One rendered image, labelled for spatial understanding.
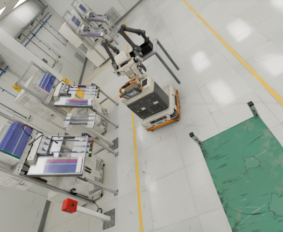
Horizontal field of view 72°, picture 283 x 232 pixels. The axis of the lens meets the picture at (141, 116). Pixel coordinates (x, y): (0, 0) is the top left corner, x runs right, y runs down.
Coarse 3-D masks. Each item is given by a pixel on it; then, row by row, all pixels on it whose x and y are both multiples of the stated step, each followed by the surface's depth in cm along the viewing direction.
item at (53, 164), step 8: (48, 160) 275; (56, 160) 277; (64, 160) 278; (72, 160) 279; (80, 160) 281; (48, 168) 266; (56, 168) 267; (64, 168) 269; (72, 168) 270; (80, 168) 271
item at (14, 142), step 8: (8, 128) 275; (16, 128) 272; (24, 128) 283; (8, 136) 258; (16, 136) 266; (24, 136) 276; (0, 144) 250; (8, 144) 252; (16, 144) 261; (24, 144) 270; (8, 152) 247; (16, 152) 255
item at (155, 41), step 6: (156, 42) 331; (156, 48) 320; (162, 48) 351; (150, 54) 317; (156, 54) 315; (168, 54) 362; (162, 60) 323; (174, 66) 379; (132, 78) 357; (174, 78) 350
